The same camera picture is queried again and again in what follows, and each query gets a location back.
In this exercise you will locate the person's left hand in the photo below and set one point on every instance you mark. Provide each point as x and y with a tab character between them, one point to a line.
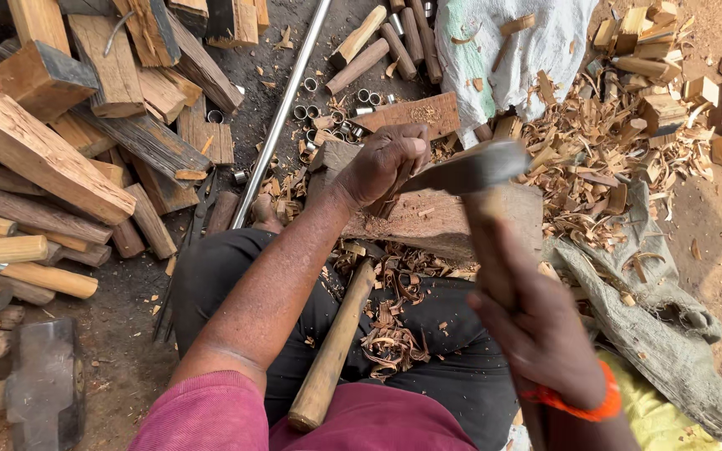
377	166

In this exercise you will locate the grey burlap sack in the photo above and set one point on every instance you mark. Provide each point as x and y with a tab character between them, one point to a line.
655	326

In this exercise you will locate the flat reddish wood board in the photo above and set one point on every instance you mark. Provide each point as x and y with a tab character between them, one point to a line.
417	113

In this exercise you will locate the white woven sack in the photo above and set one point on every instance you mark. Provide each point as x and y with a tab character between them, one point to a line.
524	56

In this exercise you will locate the pile of rough wood logs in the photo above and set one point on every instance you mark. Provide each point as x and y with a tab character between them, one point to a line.
54	144

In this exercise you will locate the curled shavings clump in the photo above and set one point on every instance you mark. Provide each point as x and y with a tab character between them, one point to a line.
392	344

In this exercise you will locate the dark wooden stick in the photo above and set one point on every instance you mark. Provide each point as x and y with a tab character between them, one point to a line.
391	199

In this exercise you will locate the person's foot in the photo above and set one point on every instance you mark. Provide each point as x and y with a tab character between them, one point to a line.
266	213

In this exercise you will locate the heap of metal ferrule rings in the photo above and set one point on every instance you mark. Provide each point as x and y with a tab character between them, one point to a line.
336	119

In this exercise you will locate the long steel pipe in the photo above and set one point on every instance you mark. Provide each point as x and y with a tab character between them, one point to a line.
279	119

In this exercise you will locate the black iron tongs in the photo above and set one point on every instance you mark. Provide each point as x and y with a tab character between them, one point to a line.
192	244

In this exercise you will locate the heap of small wood offcuts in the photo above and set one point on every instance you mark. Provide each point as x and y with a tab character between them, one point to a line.
662	62

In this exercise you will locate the person's black trousers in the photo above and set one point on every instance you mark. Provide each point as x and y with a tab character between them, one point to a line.
223	275

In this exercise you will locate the person's right fingers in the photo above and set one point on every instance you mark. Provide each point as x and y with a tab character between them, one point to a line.
499	300

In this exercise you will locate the person's maroon shirt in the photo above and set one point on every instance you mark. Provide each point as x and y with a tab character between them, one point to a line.
210	419

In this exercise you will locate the large wooden chopping block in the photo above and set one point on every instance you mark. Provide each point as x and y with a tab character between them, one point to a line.
436	222

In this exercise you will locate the steel sledgehammer head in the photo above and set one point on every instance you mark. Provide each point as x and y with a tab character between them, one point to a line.
44	382

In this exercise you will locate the person's right hand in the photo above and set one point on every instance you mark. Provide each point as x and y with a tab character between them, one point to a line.
543	338

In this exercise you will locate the orange wristband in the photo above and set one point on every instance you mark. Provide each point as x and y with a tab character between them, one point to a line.
599	410

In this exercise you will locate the person's left fingers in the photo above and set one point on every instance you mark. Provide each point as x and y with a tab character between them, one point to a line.
408	147

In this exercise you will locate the yellow plastic bag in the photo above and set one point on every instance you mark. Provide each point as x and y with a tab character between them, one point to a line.
674	426

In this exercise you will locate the heap of wood shavings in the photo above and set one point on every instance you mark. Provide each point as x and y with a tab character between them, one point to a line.
586	169

